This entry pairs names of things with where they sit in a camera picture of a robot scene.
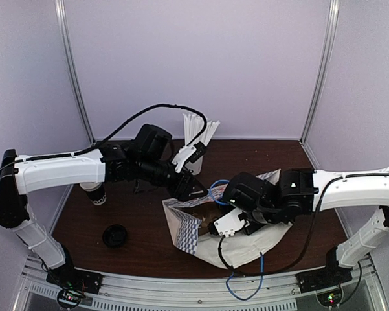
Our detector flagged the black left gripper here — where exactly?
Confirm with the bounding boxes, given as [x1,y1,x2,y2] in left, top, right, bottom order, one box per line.
[137,155,209,202]

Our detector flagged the blue checkered paper bag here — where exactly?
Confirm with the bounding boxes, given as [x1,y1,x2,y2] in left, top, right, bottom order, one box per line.
[162,179,292,269]

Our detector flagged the black paper cups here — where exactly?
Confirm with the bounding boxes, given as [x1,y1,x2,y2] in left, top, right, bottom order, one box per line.
[80,183,107,205]

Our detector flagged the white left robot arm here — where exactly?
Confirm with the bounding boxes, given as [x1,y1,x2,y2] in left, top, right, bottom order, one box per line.
[0,143,207,288]

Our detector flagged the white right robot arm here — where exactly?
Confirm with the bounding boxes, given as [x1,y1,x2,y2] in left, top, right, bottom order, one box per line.
[240,167,389,286]

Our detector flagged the white cup holding straws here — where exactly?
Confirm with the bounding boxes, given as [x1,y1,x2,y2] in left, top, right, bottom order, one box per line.
[185,156,203,176]

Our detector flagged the wrapped white straws bundle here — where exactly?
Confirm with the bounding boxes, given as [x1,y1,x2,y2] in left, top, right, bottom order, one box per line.
[183,113,221,146]

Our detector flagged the remaining black lids stack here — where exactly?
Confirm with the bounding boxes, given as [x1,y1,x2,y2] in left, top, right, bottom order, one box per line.
[102,224,128,249]

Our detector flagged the white right camera bracket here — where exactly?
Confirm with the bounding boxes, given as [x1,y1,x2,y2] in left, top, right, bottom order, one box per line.
[208,208,249,238]

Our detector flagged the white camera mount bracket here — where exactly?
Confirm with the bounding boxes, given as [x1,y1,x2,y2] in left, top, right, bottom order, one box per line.
[172,142,207,173]

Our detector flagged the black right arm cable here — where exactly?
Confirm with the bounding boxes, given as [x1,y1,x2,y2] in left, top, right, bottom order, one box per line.
[217,174,344,278]

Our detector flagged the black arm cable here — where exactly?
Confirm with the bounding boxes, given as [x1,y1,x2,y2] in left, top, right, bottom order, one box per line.
[217,174,344,278]
[0,103,210,224]

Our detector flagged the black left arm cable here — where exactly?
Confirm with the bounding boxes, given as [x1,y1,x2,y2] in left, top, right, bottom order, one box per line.
[0,103,210,224]

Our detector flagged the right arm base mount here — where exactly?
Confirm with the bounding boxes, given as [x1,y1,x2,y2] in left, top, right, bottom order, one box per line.
[296,267,352,308]

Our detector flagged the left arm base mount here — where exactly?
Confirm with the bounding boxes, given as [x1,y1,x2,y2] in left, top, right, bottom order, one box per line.
[46,270,104,309]

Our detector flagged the aluminium front rail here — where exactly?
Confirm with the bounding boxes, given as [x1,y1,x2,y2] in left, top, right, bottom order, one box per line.
[10,256,389,310]

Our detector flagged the left aluminium frame post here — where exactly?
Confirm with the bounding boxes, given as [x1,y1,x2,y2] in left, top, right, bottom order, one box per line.
[54,0,95,145]

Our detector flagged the aluminium frame post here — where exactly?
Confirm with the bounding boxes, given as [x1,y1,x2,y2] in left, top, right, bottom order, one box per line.
[300,0,340,145]
[54,0,95,145]

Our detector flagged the right aluminium frame post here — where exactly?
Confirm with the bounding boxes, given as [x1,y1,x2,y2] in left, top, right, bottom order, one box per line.
[300,0,340,145]

